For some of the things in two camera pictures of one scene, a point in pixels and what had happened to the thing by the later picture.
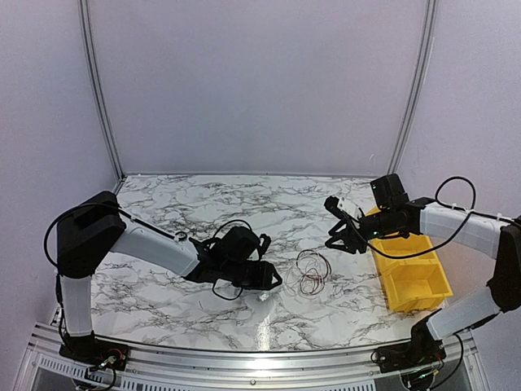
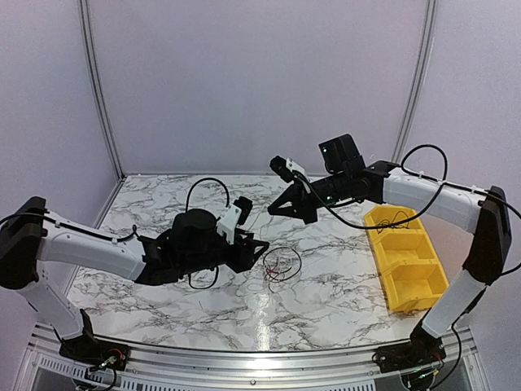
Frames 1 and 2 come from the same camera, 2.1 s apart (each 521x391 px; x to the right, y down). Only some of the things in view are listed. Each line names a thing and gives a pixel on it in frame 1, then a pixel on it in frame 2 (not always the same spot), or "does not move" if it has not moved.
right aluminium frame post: [420, 87] does not move
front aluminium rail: [46, 368] does not move
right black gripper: [353, 243] -> [295, 193]
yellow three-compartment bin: [409, 283] does not move
